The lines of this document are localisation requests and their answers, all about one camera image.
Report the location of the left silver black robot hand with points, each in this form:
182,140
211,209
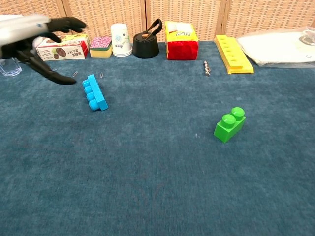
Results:
17,29

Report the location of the blue toy brick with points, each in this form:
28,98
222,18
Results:
97,92

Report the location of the green toy brick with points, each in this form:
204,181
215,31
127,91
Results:
229,130

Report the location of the clear plastic water bottle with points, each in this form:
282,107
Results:
9,68

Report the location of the red white cookie box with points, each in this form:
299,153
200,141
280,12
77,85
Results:
71,50

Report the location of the metal paper clip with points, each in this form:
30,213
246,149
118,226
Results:
101,75
75,73

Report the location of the yellow sponge pink patterned top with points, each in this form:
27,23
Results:
101,44

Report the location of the woven folding screen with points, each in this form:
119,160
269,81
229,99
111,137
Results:
103,12

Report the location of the stack of white paper cups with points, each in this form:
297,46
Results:
120,39

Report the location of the yellow red snack bag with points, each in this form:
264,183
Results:
182,49

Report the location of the blue table cloth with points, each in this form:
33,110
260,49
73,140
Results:
123,172

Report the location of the yellow tray with round holes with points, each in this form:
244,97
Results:
236,56

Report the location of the clear plastic bag white sheets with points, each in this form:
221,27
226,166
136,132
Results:
270,46

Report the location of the grey tape roll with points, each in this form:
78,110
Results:
307,39

